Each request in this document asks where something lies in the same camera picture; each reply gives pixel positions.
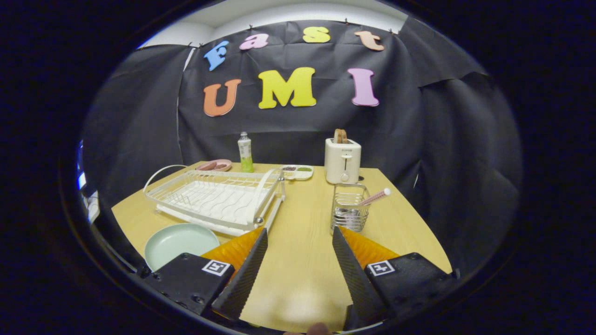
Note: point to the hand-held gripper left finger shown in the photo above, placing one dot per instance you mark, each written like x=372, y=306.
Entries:
x=244, y=279

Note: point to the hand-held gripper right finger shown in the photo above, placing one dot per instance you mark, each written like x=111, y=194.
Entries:
x=356, y=279

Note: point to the light green plate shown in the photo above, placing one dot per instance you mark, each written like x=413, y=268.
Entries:
x=177, y=242

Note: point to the pink plate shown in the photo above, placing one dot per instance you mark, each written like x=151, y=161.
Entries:
x=228, y=165

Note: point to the white divided tray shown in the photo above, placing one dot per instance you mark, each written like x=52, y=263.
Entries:
x=302, y=175

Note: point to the white toaster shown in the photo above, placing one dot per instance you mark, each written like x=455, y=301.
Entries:
x=342, y=160

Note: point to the green drink bottle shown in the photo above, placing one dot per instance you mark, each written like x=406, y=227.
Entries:
x=245, y=153

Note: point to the brown bread slice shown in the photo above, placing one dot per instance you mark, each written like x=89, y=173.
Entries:
x=340, y=136

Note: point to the black backdrop cloth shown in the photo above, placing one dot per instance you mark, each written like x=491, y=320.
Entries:
x=288, y=125

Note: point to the white side table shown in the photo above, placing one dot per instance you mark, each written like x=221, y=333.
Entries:
x=92, y=207

